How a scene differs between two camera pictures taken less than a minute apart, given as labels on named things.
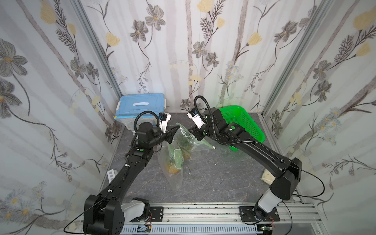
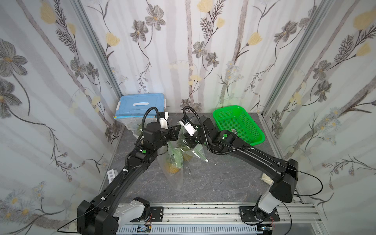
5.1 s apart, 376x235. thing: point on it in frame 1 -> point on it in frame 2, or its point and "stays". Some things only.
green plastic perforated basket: (236, 114) stays
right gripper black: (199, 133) -> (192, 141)
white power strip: (111, 175) stays
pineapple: (185, 146) stays
